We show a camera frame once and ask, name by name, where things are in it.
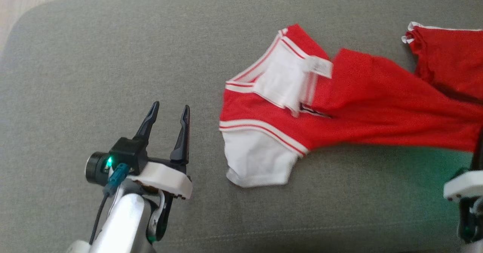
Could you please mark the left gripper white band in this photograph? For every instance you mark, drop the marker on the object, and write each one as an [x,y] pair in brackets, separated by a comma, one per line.
[169,179]

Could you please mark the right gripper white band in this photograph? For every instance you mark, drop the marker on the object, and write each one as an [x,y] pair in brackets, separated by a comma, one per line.
[468,185]

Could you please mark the red jersey white sleeves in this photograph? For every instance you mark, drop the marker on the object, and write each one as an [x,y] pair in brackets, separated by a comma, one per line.
[369,105]

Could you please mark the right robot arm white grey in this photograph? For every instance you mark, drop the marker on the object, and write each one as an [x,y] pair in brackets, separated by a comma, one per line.
[475,249]

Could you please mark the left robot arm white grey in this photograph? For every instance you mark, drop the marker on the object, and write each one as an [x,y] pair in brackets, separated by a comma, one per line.
[120,222]

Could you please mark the large grey sofa seat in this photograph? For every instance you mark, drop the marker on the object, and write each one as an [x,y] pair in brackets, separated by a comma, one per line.
[113,56]

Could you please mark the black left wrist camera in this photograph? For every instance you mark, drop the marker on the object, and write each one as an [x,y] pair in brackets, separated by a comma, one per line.
[124,151]

